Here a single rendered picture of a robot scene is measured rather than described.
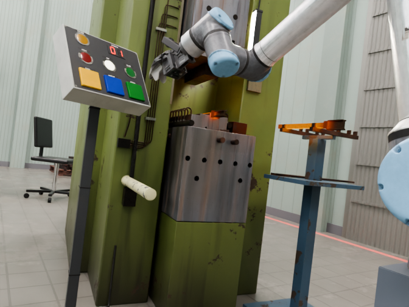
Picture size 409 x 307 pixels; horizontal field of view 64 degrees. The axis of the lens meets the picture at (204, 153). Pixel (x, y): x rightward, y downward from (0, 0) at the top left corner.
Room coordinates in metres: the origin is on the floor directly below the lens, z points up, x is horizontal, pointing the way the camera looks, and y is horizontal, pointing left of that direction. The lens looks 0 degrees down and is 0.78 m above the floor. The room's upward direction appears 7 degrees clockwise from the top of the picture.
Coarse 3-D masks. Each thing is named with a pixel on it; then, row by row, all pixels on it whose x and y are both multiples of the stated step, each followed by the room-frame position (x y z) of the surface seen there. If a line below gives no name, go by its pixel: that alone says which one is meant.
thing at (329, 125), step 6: (330, 120) 1.46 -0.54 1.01; (336, 120) 1.44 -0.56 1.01; (342, 120) 1.41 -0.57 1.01; (288, 126) 1.69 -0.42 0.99; (294, 126) 1.66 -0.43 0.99; (300, 126) 1.62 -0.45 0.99; (306, 126) 1.59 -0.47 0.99; (318, 126) 1.52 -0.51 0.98; (324, 126) 1.48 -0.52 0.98; (330, 126) 1.47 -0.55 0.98; (336, 126) 1.44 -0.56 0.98; (342, 126) 1.41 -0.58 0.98
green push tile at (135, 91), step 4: (128, 84) 1.30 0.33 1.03; (132, 84) 1.31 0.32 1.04; (136, 84) 1.34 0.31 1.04; (128, 88) 1.29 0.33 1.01; (132, 88) 1.30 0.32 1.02; (136, 88) 1.32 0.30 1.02; (140, 88) 1.34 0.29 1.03; (128, 92) 1.28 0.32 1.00; (132, 92) 1.29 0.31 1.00; (136, 92) 1.31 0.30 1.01; (140, 92) 1.33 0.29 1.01; (132, 96) 1.28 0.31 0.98; (136, 96) 1.30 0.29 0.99; (140, 96) 1.32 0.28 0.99; (140, 100) 1.31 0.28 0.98; (144, 100) 1.33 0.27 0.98
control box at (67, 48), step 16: (64, 32) 1.17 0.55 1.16; (80, 32) 1.23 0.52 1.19; (64, 48) 1.16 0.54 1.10; (80, 48) 1.20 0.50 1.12; (96, 48) 1.26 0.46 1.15; (112, 48) 1.33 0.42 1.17; (64, 64) 1.15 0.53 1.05; (80, 64) 1.16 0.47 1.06; (96, 64) 1.22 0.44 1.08; (128, 64) 1.36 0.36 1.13; (64, 80) 1.14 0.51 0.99; (80, 80) 1.13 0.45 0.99; (128, 80) 1.32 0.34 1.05; (64, 96) 1.13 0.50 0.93; (80, 96) 1.15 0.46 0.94; (96, 96) 1.18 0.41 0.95; (112, 96) 1.21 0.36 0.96; (128, 96) 1.28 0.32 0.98; (144, 96) 1.35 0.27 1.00; (128, 112) 1.34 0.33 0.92
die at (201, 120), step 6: (192, 114) 1.60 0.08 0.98; (198, 114) 1.63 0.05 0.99; (204, 114) 1.69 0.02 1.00; (210, 114) 1.63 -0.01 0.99; (174, 120) 1.81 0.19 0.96; (198, 120) 1.61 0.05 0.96; (204, 120) 1.62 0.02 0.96; (210, 120) 1.64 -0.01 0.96; (216, 120) 1.65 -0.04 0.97; (222, 120) 1.66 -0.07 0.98; (192, 126) 1.60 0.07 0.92; (198, 126) 1.61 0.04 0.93; (204, 126) 1.63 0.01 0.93; (210, 126) 1.64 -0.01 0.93; (216, 126) 1.65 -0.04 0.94; (222, 126) 1.67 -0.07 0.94
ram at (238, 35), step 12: (192, 0) 1.61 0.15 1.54; (204, 0) 1.59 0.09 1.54; (216, 0) 1.62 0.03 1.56; (228, 0) 1.64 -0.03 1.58; (240, 0) 1.67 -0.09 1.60; (192, 12) 1.59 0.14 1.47; (204, 12) 1.59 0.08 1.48; (228, 12) 1.65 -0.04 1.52; (240, 12) 1.68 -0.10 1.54; (192, 24) 1.57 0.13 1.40; (240, 24) 1.68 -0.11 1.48; (180, 36) 1.72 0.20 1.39; (240, 36) 1.68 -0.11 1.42
